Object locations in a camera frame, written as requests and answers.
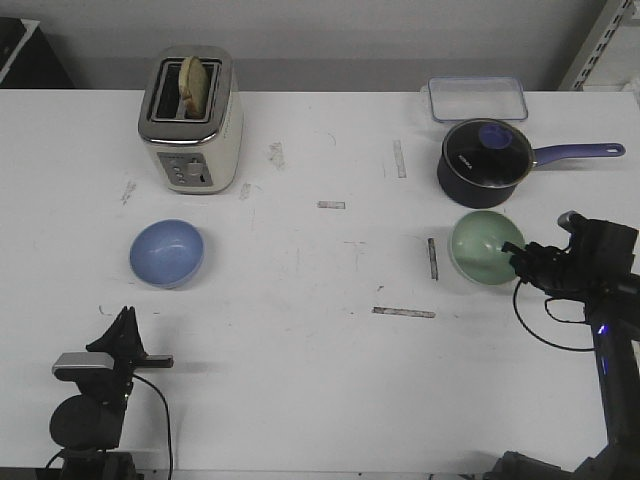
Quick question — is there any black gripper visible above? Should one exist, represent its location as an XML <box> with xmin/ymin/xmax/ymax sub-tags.
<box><xmin>501</xmin><ymin>241</ymin><xmax>608</xmax><ymax>303</ymax></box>
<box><xmin>74</xmin><ymin>306</ymin><xmax>174</xmax><ymax>407</ymax></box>

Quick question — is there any green bowl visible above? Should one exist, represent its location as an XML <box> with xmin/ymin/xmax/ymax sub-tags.
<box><xmin>448</xmin><ymin>210</ymin><xmax>525</xmax><ymax>286</ymax></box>

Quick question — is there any blue bowl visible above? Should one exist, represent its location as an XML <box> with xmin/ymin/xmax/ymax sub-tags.
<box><xmin>129</xmin><ymin>219</ymin><xmax>204</xmax><ymax>289</ymax></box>

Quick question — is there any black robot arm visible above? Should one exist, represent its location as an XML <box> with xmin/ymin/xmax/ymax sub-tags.
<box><xmin>484</xmin><ymin>211</ymin><xmax>639</xmax><ymax>479</ymax></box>
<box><xmin>49</xmin><ymin>306</ymin><xmax>174</xmax><ymax>479</ymax></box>

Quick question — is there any dark blue saucepan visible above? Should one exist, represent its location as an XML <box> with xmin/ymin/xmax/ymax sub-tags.
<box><xmin>436</xmin><ymin>140</ymin><xmax>626</xmax><ymax>209</ymax></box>

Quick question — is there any glass pot lid blue knob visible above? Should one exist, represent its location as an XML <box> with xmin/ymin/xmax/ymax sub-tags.
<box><xmin>443</xmin><ymin>118</ymin><xmax>533</xmax><ymax>188</ymax></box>

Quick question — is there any clear plastic food container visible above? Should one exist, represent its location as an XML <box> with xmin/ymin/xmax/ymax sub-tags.
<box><xmin>420</xmin><ymin>76</ymin><xmax>528</xmax><ymax>123</ymax></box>

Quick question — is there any grey metal shelf upright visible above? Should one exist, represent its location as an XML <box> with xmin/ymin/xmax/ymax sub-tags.
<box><xmin>557</xmin><ymin>0</ymin><xmax>639</xmax><ymax>92</ymax></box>

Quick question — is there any cream and silver toaster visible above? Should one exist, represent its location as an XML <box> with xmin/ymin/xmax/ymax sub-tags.
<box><xmin>138</xmin><ymin>45</ymin><xmax>244</xmax><ymax>194</ymax></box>

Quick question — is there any bread slice in toaster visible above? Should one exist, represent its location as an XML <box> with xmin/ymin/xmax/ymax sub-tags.
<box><xmin>178</xmin><ymin>56</ymin><xmax>209</xmax><ymax>119</ymax></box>

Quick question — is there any black box at back left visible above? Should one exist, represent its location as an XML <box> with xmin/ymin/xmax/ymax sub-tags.
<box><xmin>1</xmin><ymin>17</ymin><xmax>75</xmax><ymax>89</ymax></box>

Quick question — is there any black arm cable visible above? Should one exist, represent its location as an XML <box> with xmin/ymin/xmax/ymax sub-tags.
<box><xmin>512</xmin><ymin>279</ymin><xmax>597</xmax><ymax>352</ymax></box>
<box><xmin>130</xmin><ymin>374</ymin><xmax>174</xmax><ymax>475</ymax></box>

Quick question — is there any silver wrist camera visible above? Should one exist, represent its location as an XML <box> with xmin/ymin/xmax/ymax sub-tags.
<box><xmin>557</xmin><ymin>210</ymin><xmax>585</xmax><ymax>234</ymax></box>
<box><xmin>51</xmin><ymin>352</ymin><xmax>115</xmax><ymax>382</ymax></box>

